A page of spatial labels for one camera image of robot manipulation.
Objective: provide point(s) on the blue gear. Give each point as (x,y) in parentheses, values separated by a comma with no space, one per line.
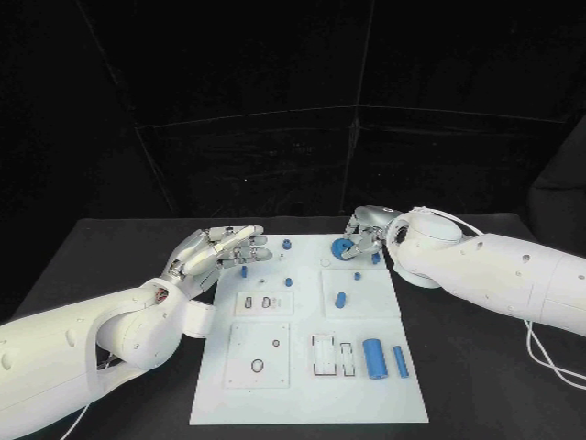
(341,248)

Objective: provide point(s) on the large blue cylinder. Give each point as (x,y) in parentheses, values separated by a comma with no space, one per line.
(375,359)

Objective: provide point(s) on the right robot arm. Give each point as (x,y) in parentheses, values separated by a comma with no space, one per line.
(501,271)

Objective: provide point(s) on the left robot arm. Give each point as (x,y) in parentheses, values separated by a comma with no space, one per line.
(49,361)

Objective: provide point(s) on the white task board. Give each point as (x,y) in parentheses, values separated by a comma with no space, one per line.
(308,330)

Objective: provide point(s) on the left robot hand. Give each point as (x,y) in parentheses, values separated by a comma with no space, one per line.
(212,249)

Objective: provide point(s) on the thin blue cylinder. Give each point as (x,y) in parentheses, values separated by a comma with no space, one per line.
(400,361)

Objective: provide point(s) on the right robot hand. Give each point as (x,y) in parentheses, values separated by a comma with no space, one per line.
(368,225)

